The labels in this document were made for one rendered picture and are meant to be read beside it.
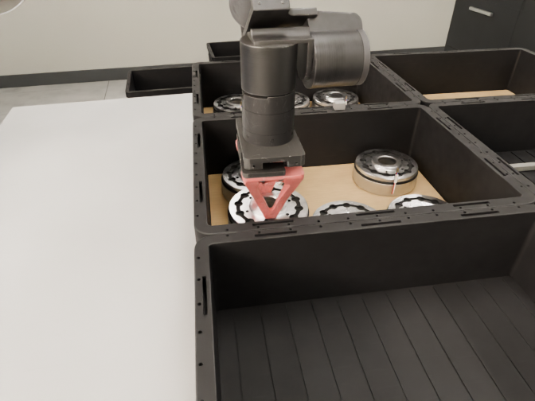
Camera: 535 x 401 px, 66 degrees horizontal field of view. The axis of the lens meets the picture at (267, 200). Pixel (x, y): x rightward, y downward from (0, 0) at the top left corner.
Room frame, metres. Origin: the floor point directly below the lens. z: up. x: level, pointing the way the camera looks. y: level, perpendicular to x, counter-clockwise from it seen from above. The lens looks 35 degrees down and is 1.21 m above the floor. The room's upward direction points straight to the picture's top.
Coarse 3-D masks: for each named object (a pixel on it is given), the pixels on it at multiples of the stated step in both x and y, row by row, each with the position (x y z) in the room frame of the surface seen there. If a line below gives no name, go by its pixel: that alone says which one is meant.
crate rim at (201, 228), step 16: (304, 112) 0.65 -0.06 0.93; (320, 112) 0.65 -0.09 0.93; (336, 112) 0.65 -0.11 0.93; (352, 112) 0.65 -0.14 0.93; (368, 112) 0.65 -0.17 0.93; (384, 112) 0.66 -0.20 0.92; (432, 112) 0.65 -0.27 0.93; (448, 128) 0.59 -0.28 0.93; (464, 144) 0.53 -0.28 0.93; (480, 160) 0.49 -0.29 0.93; (496, 176) 0.45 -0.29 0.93; (528, 192) 0.41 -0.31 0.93; (400, 208) 0.38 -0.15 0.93; (416, 208) 0.38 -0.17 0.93; (432, 208) 0.38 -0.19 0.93; (448, 208) 0.38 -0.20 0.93; (464, 208) 0.38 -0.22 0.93; (480, 208) 0.38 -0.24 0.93; (208, 224) 0.35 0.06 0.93; (224, 224) 0.35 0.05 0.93; (240, 224) 0.35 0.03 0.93; (256, 224) 0.35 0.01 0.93; (272, 224) 0.35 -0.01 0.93; (288, 224) 0.35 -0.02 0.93; (304, 224) 0.35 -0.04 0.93
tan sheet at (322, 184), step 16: (208, 176) 0.61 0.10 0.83; (304, 176) 0.61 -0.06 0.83; (320, 176) 0.61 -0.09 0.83; (336, 176) 0.61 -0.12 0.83; (352, 176) 0.61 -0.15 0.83; (304, 192) 0.56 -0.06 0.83; (320, 192) 0.56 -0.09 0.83; (336, 192) 0.56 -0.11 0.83; (352, 192) 0.56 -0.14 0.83; (368, 192) 0.56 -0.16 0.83; (416, 192) 0.56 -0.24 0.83; (432, 192) 0.56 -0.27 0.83; (224, 208) 0.51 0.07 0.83; (384, 208) 0.51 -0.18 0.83
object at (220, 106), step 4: (224, 96) 0.89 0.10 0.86; (228, 96) 0.90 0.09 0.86; (216, 100) 0.87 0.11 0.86; (220, 100) 0.87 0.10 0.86; (224, 100) 0.87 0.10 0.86; (216, 104) 0.85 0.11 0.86; (220, 104) 0.85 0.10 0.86; (224, 104) 0.85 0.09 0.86; (216, 108) 0.83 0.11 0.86; (220, 108) 0.82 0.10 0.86; (224, 108) 0.83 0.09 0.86; (228, 108) 0.83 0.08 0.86; (232, 108) 0.82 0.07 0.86; (236, 108) 0.83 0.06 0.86
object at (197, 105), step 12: (228, 60) 0.93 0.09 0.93; (372, 60) 0.93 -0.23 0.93; (192, 72) 0.85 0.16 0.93; (384, 72) 0.85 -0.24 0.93; (192, 84) 0.78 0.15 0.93; (396, 84) 0.79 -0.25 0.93; (408, 96) 0.72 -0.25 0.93; (300, 108) 0.66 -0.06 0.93; (312, 108) 0.66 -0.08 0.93; (324, 108) 0.66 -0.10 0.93
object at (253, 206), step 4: (264, 196) 0.44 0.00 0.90; (268, 196) 0.44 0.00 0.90; (272, 196) 0.44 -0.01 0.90; (276, 196) 0.44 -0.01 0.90; (252, 200) 0.43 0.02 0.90; (252, 204) 0.42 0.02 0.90; (256, 204) 0.42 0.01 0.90; (284, 204) 0.42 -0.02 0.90; (252, 208) 0.41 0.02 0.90; (256, 208) 0.41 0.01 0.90; (284, 208) 0.41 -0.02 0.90; (252, 212) 0.41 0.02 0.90; (256, 212) 0.41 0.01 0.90; (260, 212) 0.40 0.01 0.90; (280, 212) 0.41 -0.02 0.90; (284, 212) 0.41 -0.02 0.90; (260, 216) 0.40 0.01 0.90
